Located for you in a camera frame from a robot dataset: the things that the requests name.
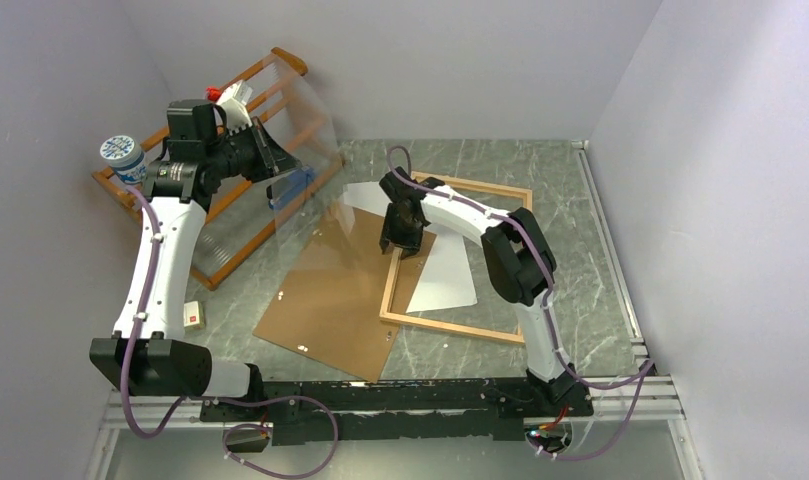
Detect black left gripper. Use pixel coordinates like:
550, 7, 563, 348
205, 116, 302, 184

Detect clear acrylic sheet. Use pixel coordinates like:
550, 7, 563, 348
191, 47, 346, 291

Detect black base bar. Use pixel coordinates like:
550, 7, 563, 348
200, 376, 594, 446

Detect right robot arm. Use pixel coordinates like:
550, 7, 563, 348
379, 169, 593, 417

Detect blue stapler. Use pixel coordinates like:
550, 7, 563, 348
266, 165, 316, 211

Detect orange wooden rack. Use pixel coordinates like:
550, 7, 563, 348
92, 48, 346, 291

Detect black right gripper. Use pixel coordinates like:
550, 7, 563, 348
379, 203, 424, 259

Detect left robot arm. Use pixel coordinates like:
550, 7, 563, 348
89, 97, 301, 420

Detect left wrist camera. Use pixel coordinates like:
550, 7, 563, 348
205, 80, 253, 131

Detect white photo paper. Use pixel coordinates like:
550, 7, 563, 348
342, 182, 477, 314

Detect blue white jar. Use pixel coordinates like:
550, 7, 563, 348
99, 135, 146, 185

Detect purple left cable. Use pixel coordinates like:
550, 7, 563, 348
117, 185, 340, 480

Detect light wooden picture frame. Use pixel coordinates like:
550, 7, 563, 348
379, 171, 533, 345

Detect brown backing board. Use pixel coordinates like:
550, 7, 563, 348
253, 201, 399, 381

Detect small white red box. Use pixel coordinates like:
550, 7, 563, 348
183, 301, 205, 331

